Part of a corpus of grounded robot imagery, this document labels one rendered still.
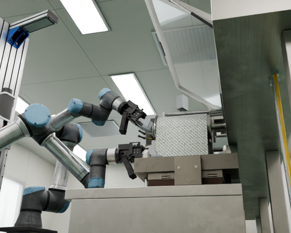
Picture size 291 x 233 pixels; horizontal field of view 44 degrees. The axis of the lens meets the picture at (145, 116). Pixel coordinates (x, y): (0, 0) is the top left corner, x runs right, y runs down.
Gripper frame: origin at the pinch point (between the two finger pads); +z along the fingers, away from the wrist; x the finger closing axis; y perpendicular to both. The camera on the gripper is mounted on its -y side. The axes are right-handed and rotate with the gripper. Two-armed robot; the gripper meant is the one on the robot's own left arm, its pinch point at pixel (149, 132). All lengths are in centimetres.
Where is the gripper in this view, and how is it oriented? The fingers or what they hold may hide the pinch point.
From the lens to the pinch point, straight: 173.3
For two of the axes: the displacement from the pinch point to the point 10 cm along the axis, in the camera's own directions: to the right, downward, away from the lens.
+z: 7.3, 5.3, -4.4
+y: 6.4, -7.5, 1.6
